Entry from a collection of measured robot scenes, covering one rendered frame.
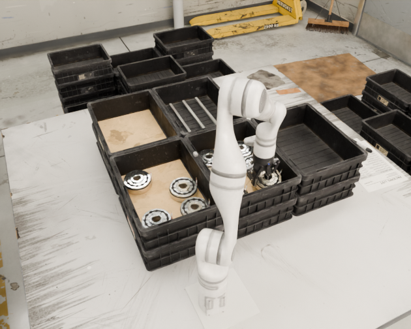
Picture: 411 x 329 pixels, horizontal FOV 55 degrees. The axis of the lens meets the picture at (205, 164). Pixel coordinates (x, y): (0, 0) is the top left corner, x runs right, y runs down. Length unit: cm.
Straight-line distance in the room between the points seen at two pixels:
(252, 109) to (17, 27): 383
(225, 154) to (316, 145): 83
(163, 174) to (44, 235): 50
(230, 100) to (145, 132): 89
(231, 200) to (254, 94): 27
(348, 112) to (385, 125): 36
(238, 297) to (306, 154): 67
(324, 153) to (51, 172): 119
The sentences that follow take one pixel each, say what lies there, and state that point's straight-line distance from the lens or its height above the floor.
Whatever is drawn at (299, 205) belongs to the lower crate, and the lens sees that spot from 158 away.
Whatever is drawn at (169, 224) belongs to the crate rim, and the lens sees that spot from 127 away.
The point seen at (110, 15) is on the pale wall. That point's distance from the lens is 469.
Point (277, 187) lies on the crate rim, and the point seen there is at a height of 92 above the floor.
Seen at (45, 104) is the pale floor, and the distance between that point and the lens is 373.
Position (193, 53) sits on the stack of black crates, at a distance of 316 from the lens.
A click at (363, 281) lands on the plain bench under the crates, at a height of 70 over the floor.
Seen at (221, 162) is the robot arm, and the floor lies 124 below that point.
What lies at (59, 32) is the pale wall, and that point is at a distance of 465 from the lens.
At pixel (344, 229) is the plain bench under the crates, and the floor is 70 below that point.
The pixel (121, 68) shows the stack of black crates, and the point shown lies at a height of 58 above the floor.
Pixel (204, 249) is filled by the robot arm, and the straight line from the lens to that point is 109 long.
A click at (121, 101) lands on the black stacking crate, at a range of 188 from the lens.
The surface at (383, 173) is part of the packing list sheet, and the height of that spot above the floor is 70.
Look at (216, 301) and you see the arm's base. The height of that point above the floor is 78.
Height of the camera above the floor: 190
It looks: 42 degrees down
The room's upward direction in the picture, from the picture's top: straight up
